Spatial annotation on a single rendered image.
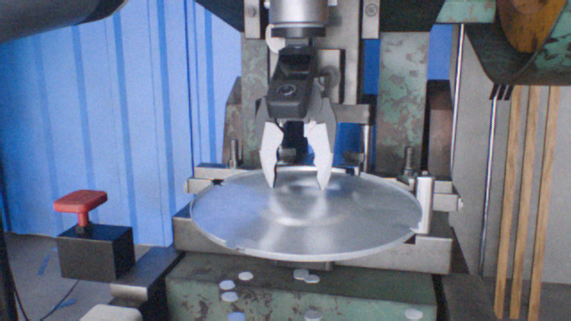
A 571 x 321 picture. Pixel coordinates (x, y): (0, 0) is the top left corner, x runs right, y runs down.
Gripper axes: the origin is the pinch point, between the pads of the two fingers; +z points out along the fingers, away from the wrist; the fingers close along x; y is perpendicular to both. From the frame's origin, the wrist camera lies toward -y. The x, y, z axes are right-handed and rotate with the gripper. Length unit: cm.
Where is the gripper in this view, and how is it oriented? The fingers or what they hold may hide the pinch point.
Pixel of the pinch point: (295, 182)
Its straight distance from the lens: 62.8
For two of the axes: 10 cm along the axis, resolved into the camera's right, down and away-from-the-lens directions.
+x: -9.8, -0.4, 2.0
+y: 2.0, -2.5, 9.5
